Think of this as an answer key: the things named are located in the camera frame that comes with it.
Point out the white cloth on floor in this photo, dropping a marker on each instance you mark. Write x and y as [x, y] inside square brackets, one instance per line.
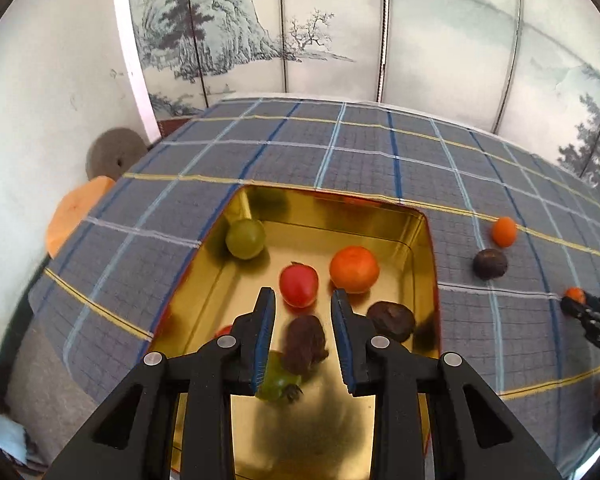
[13, 440]

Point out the red gold tin box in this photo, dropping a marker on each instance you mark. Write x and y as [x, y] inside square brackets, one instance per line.
[285, 240]

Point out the large orange mandarin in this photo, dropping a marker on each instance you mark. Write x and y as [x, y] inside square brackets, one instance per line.
[354, 269]

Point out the green tomato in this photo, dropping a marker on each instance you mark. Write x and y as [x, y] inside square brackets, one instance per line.
[278, 384]
[245, 239]

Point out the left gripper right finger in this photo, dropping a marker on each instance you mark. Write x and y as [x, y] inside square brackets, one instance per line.
[472, 433]

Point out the plaid grey tablecloth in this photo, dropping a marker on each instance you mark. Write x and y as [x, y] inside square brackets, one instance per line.
[101, 298]

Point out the painted folding screen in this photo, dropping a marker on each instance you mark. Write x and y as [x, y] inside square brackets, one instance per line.
[525, 70]

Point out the red tomato with calyx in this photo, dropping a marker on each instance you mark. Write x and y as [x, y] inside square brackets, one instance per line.
[298, 284]

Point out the dark passion fruit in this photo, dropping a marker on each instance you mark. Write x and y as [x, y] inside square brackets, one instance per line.
[392, 320]
[489, 264]

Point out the red oval tomato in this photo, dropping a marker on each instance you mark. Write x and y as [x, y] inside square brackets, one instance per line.
[225, 330]

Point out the small orange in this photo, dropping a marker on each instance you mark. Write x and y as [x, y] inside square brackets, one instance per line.
[304, 345]

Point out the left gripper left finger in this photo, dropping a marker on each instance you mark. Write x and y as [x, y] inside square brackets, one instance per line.
[130, 435]

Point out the orange stool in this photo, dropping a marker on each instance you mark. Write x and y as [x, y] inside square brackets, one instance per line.
[72, 210]

